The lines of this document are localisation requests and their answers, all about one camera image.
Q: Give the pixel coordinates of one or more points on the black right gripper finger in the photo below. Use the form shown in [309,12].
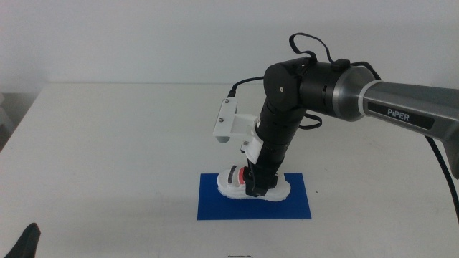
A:
[273,181]
[256,182]

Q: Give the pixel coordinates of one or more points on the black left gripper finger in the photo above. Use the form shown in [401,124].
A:
[26,243]

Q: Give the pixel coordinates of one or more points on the white sandal shoe red stripes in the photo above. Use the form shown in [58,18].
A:
[229,191]

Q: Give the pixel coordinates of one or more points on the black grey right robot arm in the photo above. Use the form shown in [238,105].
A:
[394,104]

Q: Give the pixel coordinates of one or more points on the blue rectangular mat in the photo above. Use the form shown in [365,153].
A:
[251,211]

